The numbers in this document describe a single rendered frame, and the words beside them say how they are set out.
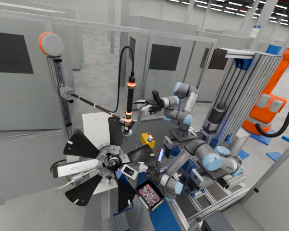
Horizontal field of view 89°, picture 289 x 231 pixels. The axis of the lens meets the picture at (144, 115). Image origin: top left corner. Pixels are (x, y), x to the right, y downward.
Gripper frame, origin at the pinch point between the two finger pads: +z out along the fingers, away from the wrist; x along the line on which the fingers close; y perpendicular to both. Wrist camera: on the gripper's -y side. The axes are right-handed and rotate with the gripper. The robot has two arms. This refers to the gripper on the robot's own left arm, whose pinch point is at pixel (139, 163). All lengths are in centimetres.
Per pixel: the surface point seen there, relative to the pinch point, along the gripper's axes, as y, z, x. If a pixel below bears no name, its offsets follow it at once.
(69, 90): -2, 69, -39
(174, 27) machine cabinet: -287, 94, -61
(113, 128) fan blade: -4.8, 29.1, -18.3
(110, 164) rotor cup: 16.0, 14.9, -6.3
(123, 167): 4.4, 12.4, 11.4
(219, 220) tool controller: 11, -59, -8
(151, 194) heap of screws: 1.3, -15.0, 33.3
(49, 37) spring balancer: -4, 80, -76
